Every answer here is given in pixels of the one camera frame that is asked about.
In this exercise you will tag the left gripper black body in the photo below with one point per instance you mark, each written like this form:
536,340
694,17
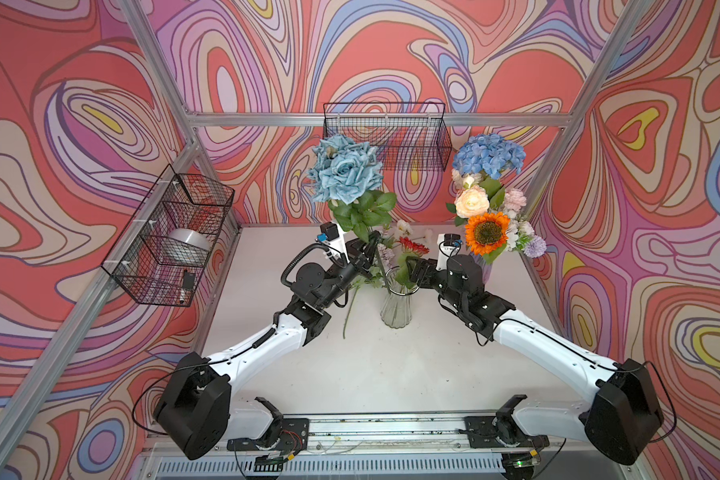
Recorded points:
348,275

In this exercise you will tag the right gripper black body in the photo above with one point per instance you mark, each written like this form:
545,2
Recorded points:
431,278

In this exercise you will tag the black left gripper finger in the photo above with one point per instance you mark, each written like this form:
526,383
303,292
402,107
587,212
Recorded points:
370,250
355,248

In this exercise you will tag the purple ribbed glass vase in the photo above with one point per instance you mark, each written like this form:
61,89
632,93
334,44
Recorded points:
486,268

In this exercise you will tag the clear ribbed glass vase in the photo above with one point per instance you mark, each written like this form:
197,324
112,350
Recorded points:
396,312

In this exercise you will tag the orange flower green leaves stem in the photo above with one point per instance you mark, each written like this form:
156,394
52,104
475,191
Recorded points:
486,235

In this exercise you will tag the teal succulent flower bunch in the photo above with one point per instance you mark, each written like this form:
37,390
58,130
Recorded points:
347,177

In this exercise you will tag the pastel mixed flower bouquet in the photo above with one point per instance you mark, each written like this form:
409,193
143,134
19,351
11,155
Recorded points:
522,238

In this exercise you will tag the cream peach rose bunch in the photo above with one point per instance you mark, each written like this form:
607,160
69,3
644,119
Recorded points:
471,199

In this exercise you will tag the blue hydrangea flower stem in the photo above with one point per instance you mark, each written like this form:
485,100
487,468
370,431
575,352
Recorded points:
489,154

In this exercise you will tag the pink peony flower stem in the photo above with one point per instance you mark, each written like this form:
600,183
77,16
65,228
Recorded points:
514,200

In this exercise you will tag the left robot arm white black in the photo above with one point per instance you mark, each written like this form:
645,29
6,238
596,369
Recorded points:
196,409

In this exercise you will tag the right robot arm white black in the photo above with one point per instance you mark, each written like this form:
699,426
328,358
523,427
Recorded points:
617,409

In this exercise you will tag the white poppy flower stem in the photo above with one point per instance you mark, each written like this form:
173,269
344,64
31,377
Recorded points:
403,229

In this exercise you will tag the silver tape roll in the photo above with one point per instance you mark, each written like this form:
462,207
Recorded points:
185,247

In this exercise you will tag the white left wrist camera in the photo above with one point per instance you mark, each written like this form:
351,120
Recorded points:
333,238

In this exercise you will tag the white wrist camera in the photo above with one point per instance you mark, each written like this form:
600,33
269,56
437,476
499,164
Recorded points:
333,238
448,245

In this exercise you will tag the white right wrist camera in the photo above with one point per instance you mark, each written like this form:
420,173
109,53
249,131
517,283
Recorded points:
448,245

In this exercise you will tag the black wire basket back wall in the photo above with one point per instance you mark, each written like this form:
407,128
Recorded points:
407,135

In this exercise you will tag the black wire basket wall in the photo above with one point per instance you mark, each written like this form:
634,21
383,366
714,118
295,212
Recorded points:
407,135
177,226

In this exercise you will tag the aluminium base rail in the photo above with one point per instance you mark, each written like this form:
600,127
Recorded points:
408,445

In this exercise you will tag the black wire basket left wall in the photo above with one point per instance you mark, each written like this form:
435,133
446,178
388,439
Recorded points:
177,226

